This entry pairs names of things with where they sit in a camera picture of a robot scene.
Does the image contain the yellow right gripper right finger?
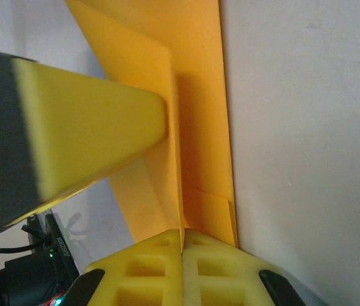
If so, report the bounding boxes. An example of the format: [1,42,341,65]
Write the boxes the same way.
[181,229,306,306]

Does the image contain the orange paper sheet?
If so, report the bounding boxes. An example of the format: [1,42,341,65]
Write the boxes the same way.
[63,0,240,250]

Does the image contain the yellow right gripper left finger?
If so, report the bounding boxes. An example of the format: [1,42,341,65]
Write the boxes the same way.
[59,228,184,306]

